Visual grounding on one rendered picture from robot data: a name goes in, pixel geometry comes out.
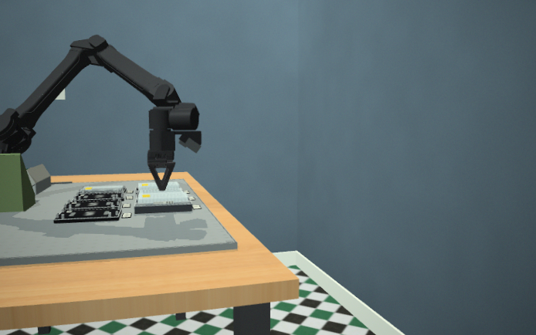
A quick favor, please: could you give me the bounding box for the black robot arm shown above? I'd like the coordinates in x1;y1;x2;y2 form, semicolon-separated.
0;35;202;154

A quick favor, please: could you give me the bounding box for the grey button panel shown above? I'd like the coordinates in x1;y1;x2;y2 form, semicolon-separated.
26;164;72;195

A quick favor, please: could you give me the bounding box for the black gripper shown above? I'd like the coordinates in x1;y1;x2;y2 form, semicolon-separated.
148;129;175;191

